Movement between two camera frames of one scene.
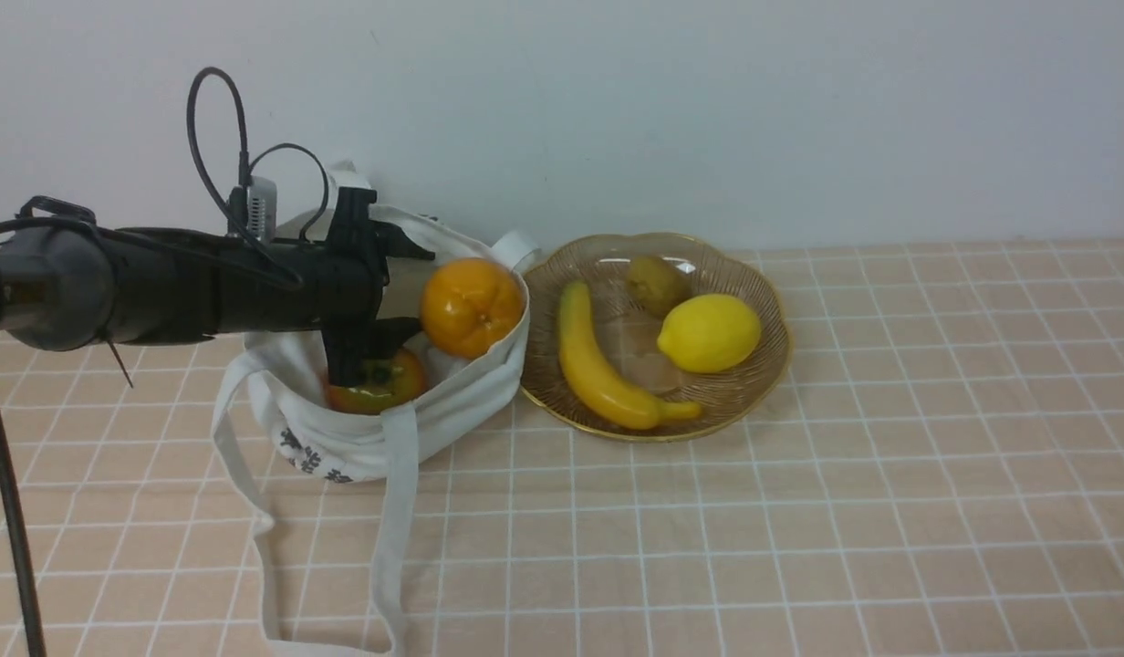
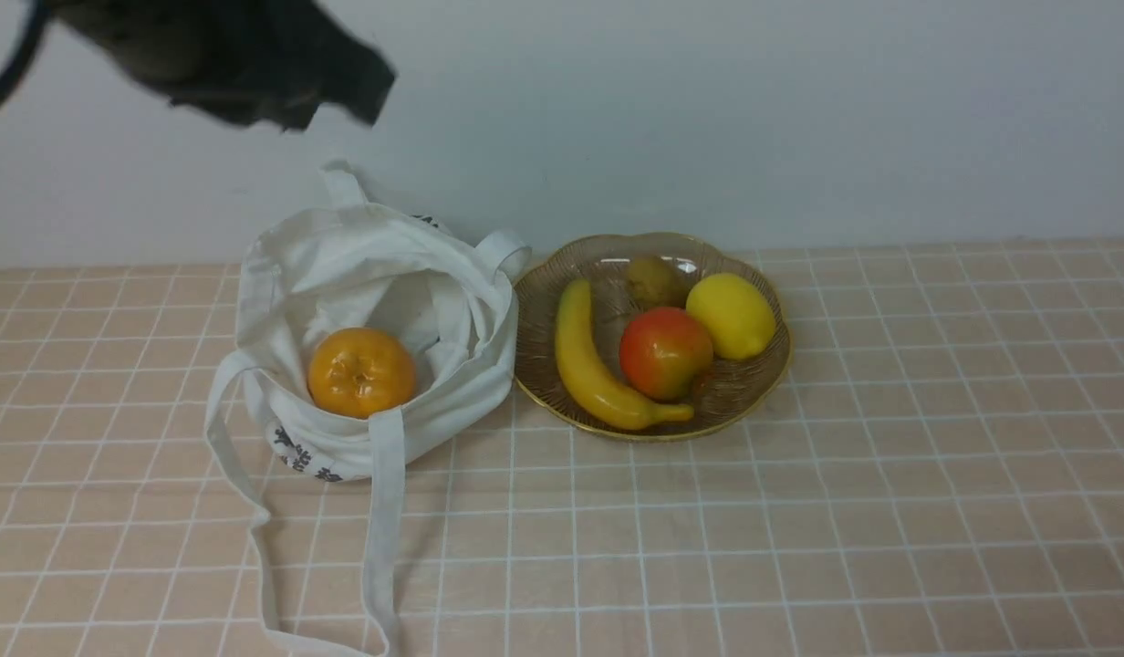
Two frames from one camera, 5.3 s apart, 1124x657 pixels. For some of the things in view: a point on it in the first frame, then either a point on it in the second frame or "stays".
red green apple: x=395 y=379 to x=666 y=353
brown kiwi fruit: x=656 y=285 stays
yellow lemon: x=710 y=333 to x=742 y=320
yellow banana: x=598 y=380 stays
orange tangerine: x=471 y=307 to x=354 y=371
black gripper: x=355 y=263 to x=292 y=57
